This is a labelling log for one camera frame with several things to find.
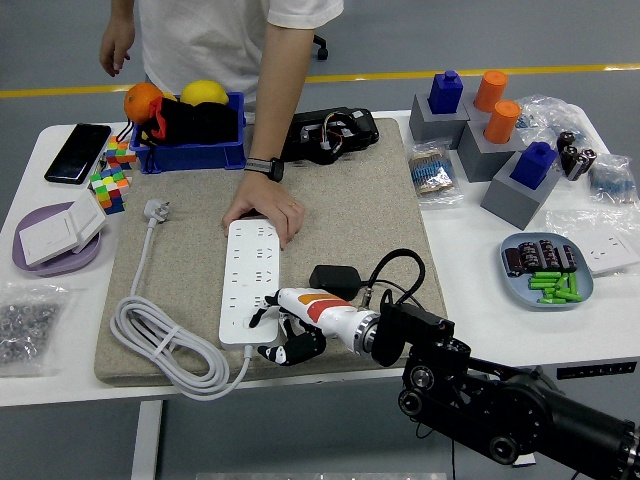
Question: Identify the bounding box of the black smartphone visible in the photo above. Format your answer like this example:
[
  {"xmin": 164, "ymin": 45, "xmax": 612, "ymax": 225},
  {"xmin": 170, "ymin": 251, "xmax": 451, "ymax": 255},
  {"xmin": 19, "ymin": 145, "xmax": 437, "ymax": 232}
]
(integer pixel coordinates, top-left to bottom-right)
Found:
[{"xmin": 43, "ymin": 123, "xmax": 113, "ymax": 186}]

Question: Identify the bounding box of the person's left hand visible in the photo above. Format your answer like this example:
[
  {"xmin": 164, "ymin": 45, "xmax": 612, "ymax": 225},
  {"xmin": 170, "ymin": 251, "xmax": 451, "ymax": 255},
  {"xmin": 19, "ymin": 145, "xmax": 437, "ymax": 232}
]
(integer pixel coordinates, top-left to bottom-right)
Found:
[{"xmin": 221, "ymin": 171, "xmax": 307, "ymax": 250}]

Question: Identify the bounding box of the black device with coloured wires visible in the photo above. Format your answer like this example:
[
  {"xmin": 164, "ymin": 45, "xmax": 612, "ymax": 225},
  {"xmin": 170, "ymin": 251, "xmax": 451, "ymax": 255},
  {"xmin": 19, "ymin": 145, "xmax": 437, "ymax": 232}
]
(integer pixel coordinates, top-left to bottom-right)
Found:
[{"xmin": 280, "ymin": 106, "xmax": 380, "ymax": 165}]

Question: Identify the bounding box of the black table control panel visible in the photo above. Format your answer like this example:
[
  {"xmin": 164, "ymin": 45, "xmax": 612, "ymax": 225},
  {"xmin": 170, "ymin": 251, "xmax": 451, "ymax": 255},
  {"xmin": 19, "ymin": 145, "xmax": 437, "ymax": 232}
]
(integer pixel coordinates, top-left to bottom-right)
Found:
[{"xmin": 556, "ymin": 360, "xmax": 625, "ymax": 381}]

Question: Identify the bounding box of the blue-grey plate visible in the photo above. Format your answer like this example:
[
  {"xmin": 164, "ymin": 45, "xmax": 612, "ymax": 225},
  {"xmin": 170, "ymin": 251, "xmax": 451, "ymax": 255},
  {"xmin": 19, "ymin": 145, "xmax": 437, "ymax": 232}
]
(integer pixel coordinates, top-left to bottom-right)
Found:
[{"xmin": 500, "ymin": 231, "xmax": 595, "ymax": 312}]

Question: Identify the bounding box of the large clear bag of resistors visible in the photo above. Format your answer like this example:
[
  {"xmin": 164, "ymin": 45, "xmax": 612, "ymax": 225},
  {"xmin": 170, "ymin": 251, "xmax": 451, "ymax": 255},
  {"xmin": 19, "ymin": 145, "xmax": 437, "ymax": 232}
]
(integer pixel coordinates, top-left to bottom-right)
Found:
[{"xmin": 514, "ymin": 94, "xmax": 594, "ymax": 151}]

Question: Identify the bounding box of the purple plate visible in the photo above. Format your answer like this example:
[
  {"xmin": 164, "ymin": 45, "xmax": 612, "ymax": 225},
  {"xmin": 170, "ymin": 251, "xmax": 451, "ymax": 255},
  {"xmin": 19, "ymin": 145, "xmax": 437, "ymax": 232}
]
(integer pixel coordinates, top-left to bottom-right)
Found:
[{"xmin": 11, "ymin": 201, "xmax": 104, "ymax": 279}]

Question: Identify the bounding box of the dark brown capacitor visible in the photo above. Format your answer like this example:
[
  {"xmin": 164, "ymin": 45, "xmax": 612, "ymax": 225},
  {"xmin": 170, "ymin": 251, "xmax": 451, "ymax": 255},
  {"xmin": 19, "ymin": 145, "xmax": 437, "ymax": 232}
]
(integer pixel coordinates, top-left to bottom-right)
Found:
[
  {"xmin": 555, "ymin": 243, "xmax": 579, "ymax": 274},
  {"xmin": 536, "ymin": 239, "xmax": 560, "ymax": 271},
  {"xmin": 518, "ymin": 240, "xmax": 540, "ymax": 274},
  {"xmin": 502, "ymin": 247, "xmax": 524, "ymax": 279}
]

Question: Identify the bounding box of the small colourful puzzle cube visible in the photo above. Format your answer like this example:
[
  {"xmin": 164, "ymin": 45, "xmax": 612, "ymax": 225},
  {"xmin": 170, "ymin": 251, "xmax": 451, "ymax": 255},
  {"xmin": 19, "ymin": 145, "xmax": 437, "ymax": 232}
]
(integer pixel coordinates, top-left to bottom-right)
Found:
[{"xmin": 104, "ymin": 136, "xmax": 138, "ymax": 171}]

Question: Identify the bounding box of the person's right hand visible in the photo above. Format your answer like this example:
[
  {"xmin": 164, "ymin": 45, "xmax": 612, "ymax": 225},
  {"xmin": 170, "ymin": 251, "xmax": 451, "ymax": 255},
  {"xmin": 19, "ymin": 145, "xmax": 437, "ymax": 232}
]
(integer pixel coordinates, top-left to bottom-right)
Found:
[{"xmin": 98, "ymin": 19, "xmax": 137, "ymax": 79}]

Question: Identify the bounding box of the bag of taped resistors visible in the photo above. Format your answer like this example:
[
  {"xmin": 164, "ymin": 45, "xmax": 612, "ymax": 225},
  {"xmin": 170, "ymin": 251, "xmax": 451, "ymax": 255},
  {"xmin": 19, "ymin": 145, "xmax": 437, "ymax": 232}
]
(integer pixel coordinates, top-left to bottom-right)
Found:
[{"xmin": 407, "ymin": 139, "xmax": 465, "ymax": 207}]

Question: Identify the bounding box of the large colourful puzzle cube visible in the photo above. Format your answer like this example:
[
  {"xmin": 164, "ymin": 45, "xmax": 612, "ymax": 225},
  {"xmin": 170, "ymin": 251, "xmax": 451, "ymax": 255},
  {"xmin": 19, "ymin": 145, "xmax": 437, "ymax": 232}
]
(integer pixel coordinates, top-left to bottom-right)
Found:
[{"xmin": 88, "ymin": 166, "xmax": 131, "ymax": 216}]

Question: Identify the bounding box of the person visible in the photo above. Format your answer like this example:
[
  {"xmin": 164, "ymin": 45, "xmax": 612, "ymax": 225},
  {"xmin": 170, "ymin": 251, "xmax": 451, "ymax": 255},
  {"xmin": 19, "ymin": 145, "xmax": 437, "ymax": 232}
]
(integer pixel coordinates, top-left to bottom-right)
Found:
[{"xmin": 98, "ymin": 0, "xmax": 346, "ymax": 250}]

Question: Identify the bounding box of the bag of metal nuts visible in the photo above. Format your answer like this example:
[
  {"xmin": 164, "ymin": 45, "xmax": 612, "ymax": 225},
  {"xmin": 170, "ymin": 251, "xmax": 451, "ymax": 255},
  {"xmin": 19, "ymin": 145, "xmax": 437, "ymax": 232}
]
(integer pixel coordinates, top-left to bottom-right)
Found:
[{"xmin": 0, "ymin": 282, "xmax": 71, "ymax": 379}]

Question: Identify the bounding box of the pile of green cylinders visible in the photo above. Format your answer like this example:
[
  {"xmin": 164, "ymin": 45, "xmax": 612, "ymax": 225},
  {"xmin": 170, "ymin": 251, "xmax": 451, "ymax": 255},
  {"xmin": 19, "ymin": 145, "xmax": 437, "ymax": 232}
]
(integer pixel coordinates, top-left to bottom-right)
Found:
[{"xmin": 528, "ymin": 269, "xmax": 584, "ymax": 306}]

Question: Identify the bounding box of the black plug adapter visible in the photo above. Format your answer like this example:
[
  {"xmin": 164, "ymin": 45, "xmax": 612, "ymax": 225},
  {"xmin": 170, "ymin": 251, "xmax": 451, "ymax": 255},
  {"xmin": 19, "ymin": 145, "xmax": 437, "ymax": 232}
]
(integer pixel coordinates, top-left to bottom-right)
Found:
[{"xmin": 308, "ymin": 264, "xmax": 362, "ymax": 302}]

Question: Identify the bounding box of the white wall socket in bag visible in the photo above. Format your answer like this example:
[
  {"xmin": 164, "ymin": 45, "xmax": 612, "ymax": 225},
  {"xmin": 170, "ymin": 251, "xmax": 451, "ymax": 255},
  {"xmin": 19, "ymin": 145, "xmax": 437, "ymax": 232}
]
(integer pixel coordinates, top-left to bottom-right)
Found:
[{"xmin": 544, "ymin": 207, "xmax": 640, "ymax": 277}]

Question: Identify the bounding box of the bag of black capacitors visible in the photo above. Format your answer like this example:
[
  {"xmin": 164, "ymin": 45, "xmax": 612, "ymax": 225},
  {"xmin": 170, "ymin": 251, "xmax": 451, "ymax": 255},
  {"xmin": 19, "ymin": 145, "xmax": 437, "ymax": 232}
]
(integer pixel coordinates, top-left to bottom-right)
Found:
[{"xmin": 556, "ymin": 130, "xmax": 597, "ymax": 182}]

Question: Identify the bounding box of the white power cord with plug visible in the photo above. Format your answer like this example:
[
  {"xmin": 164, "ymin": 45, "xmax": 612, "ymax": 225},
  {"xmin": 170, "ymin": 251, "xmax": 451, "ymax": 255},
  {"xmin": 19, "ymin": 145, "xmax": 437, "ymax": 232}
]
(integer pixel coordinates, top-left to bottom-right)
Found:
[{"xmin": 109, "ymin": 198, "xmax": 251, "ymax": 401}]

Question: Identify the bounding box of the black wrist watch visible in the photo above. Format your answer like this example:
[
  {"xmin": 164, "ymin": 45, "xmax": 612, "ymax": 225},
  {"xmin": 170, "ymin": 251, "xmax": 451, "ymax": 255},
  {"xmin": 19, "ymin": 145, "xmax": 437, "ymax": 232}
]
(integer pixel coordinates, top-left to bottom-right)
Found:
[{"xmin": 243, "ymin": 156, "xmax": 285, "ymax": 183}]

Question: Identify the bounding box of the plain black cloth pouch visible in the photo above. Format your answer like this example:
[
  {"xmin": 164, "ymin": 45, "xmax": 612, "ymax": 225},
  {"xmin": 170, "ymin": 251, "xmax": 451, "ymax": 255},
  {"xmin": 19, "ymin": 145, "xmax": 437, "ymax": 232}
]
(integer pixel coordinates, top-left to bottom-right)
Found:
[{"xmin": 192, "ymin": 102, "xmax": 240, "ymax": 146}]

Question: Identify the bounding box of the white power strip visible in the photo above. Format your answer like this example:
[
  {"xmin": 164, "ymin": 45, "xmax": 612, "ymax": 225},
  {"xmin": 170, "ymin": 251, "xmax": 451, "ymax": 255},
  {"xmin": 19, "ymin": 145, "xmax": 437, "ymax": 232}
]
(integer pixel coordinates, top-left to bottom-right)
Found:
[{"xmin": 218, "ymin": 215, "xmax": 282, "ymax": 350}]

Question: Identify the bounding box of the small white switch panel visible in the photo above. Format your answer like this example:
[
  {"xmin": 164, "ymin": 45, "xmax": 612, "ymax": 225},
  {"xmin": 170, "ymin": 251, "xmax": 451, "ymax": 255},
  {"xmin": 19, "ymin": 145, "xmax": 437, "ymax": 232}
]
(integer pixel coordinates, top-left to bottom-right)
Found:
[{"xmin": 67, "ymin": 189, "xmax": 109, "ymax": 255}]

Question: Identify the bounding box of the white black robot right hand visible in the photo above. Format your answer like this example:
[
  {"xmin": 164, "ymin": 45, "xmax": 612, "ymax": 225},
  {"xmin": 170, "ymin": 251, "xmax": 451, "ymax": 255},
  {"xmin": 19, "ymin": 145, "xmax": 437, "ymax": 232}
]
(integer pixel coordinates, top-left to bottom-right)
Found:
[{"xmin": 248, "ymin": 287, "xmax": 372, "ymax": 368}]

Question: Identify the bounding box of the orange cylinder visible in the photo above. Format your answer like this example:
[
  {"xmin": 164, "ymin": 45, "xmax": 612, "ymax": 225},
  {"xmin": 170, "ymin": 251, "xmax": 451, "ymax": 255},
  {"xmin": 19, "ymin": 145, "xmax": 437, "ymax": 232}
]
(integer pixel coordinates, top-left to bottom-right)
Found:
[
  {"xmin": 482, "ymin": 99, "xmax": 523, "ymax": 146},
  {"xmin": 472, "ymin": 69, "xmax": 509, "ymax": 114}
]

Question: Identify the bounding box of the large white switch panel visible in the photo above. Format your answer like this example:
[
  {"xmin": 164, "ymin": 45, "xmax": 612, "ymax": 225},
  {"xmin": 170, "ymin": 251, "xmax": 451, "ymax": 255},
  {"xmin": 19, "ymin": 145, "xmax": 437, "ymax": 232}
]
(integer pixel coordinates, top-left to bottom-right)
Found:
[{"xmin": 18, "ymin": 209, "xmax": 81, "ymax": 269}]

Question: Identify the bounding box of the grey block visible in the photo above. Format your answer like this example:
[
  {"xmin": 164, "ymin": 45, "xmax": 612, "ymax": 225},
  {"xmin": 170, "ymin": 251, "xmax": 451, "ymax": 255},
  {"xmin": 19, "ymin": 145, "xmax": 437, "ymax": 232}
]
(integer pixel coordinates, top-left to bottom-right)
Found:
[
  {"xmin": 462, "ymin": 91, "xmax": 501, "ymax": 124},
  {"xmin": 408, "ymin": 92, "xmax": 471, "ymax": 144},
  {"xmin": 480, "ymin": 149, "xmax": 562, "ymax": 231},
  {"xmin": 456, "ymin": 119, "xmax": 527, "ymax": 183}
]

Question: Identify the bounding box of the blue plastic bin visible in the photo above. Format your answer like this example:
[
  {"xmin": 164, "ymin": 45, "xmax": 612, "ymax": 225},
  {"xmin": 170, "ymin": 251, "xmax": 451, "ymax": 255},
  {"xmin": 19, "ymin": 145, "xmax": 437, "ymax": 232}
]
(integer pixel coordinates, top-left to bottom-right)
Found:
[{"xmin": 128, "ymin": 91, "xmax": 248, "ymax": 175}]

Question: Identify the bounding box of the thin black adapter cord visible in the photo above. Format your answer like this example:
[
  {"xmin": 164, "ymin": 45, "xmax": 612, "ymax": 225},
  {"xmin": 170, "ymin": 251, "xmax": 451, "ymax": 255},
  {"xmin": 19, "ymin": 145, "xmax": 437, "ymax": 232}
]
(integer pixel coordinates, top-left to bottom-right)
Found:
[{"xmin": 359, "ymin": 277, "xmax": 457, "ymax": 480}]

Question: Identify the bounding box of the small clear bag of resistors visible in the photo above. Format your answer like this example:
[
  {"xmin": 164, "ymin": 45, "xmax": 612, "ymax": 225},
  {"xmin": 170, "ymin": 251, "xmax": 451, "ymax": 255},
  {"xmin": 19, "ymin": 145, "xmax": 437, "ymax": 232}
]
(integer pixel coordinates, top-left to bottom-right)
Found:
[{"xmin": 587, "ymin": 153, "xmax": 639, "ymax": 205}]

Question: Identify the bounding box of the blue square peg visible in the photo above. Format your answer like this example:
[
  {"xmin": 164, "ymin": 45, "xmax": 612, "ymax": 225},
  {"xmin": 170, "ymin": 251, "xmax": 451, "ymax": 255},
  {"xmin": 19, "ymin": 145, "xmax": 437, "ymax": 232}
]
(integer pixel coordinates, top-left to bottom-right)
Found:
[
  {"xmin": 508, "ymin": 141, "xmax": 558, "ymax": 191},
  {"xmin": 427, "ymin": 69, "xmax": 465, "ymax": 115}
]

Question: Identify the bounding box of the black pouch with red lining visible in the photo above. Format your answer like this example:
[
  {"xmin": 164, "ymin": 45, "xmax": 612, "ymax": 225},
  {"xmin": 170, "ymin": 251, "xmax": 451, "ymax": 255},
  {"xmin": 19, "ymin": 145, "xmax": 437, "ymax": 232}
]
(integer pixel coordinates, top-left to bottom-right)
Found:
[{"xmin": 119, "ymin": 96, "xmax": 196, "ymax": 161}]

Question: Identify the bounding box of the grey-brown mat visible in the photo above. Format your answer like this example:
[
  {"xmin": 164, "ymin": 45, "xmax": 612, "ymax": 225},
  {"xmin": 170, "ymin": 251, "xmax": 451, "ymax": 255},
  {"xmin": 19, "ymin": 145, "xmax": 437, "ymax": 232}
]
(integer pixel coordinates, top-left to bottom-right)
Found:
[{"xmin": 93, "ymin": 117, "xmax": 454, "ymax": 387}]

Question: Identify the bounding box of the orange fruit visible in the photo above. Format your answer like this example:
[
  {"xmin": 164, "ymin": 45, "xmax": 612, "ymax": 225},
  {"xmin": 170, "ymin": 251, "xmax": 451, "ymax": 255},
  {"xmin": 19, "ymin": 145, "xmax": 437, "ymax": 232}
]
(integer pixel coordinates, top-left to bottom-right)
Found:
[{"xmin": 123, "ymin": 82, "xmax": 165, "ymax": 125}]

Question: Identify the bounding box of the large yellow lemon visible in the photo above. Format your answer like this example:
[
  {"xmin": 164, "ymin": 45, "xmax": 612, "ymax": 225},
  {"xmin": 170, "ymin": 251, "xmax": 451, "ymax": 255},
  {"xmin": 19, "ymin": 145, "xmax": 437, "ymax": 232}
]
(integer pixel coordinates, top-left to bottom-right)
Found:
[{"xmin": 179, "ymin": 79, "xmax": 230, "ymax": 107}]

